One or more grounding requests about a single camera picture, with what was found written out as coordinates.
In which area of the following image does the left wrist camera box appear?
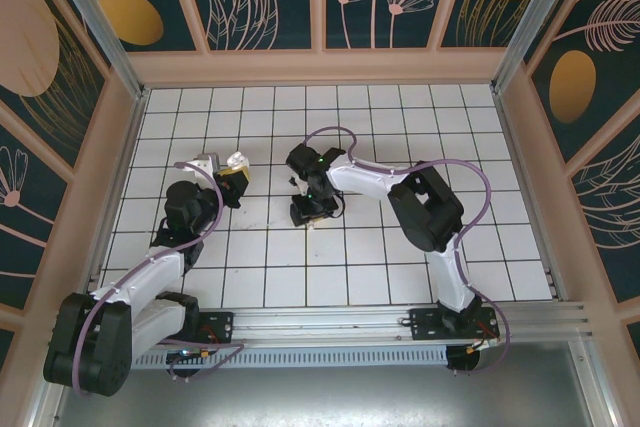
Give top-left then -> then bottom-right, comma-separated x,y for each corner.
191,151 -> 222,179

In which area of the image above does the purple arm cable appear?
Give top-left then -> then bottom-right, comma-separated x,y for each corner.
303,125 -> 511,378
72,160 -> 247,397

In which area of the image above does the aluminium mounting rail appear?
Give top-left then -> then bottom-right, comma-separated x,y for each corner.
46,300 -> 600,349

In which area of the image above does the thin black wire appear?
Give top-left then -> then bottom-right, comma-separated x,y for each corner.
327,190 -> 348,220

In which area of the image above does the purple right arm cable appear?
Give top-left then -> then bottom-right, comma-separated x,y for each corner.
303,125 -> 511,378

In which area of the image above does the aluminium side rail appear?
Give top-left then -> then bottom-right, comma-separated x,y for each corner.
491,89 -> 561,301
74,90 -> 150,311

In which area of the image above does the aluminium corner post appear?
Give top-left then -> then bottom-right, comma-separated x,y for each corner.
38,0 -> 147,99
490,0 -> 590,94

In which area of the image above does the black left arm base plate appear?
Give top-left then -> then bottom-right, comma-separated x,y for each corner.
142,310 -> 236,347

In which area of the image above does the grey metal sheet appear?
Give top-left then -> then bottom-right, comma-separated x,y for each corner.
29,339 -> 619,427

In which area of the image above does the white round charging case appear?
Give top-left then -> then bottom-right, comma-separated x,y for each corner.
226,150 -> 252,172

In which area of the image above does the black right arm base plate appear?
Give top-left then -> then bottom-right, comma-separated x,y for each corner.
408,306 -> 501,342

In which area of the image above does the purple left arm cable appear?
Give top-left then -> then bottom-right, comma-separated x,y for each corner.
72,160 -> 247,397

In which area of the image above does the grey slotted cable duct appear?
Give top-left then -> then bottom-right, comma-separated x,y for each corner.
66,345 -> 450,369

